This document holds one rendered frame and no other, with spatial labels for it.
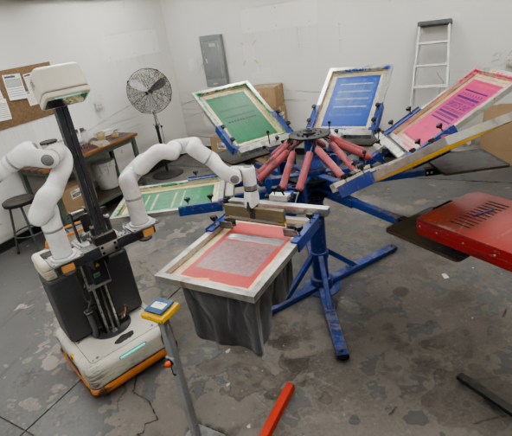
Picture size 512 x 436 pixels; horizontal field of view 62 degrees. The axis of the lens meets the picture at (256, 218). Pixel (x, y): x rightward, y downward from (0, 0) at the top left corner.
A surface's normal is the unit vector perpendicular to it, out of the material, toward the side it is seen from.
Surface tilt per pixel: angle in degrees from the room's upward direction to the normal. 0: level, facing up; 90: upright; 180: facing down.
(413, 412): 0
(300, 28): 90
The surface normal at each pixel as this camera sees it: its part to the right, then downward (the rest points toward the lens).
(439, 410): -0.14, -0.89
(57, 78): 0.53, -0.18
